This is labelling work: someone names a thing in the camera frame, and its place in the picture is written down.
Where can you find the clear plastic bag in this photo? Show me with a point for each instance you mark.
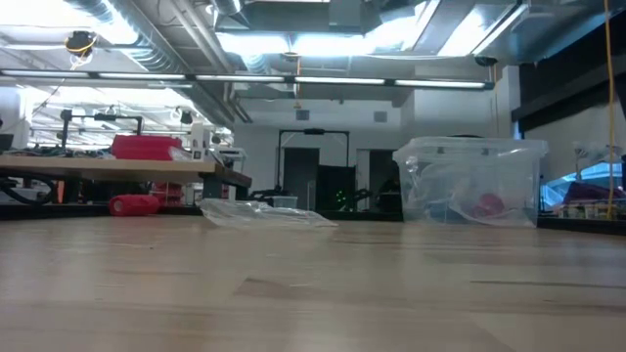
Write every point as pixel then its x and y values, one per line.
pixel 254 215

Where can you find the dark pink bandage roll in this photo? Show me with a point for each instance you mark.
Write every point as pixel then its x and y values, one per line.
pixel 489 205

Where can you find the red bandage roll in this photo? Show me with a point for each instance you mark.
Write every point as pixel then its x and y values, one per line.
pixel 134 205

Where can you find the black computer tower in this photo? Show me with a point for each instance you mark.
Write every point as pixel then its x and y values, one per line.
pixel 337 186

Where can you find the small clear container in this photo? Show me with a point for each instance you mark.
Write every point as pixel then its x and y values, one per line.
pixel 283 202

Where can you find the white box with QR label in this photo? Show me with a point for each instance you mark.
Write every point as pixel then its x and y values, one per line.
pixel 199 142

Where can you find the long ceiling light fixture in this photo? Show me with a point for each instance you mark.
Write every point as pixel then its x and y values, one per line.
pixel 244 78

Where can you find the clear plastic storage bin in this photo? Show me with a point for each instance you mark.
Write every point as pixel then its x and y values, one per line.
pixel 469 171

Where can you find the red plastic bin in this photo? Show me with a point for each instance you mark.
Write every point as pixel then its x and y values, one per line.
pixel 147 148

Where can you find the wooden workbench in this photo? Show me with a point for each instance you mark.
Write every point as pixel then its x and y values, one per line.
pixel 98 168

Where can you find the black tubular gantry frame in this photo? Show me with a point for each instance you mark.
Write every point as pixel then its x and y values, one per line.
pixel 313 131

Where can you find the black overhead camera rig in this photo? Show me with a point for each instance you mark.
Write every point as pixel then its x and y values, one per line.
pixel 117 118

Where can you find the black dome security camera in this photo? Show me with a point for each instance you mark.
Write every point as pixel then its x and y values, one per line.
pixel 486 61

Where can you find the black aluminium rail frame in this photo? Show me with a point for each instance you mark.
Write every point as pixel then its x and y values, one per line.
pixel 49 211

